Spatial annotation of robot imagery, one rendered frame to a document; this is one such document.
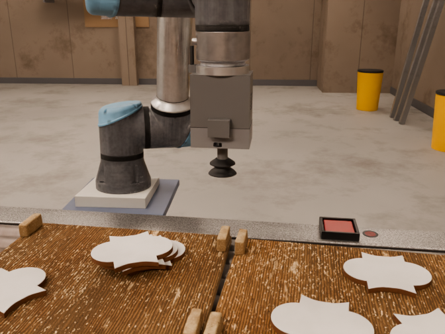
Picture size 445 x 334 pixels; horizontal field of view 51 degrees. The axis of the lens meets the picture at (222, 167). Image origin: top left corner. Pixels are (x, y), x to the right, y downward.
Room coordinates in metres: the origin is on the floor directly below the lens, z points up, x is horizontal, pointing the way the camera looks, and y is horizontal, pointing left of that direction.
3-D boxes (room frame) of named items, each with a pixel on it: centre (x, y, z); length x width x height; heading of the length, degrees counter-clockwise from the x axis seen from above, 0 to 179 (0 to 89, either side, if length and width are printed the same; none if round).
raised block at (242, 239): (0.78, -0.04, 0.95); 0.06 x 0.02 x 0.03; 169
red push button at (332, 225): (0.89, -0.24, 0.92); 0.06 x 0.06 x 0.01; 82
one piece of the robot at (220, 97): (0.66, 0.00, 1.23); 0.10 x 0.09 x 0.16; 173
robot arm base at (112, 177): (1.23, 0.28, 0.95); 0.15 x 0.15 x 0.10
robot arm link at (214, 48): (0.67, 0.00, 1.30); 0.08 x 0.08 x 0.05
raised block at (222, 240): (0.79, 0.00, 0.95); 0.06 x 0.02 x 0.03; 171
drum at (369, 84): (6.96, -2.17, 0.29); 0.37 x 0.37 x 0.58
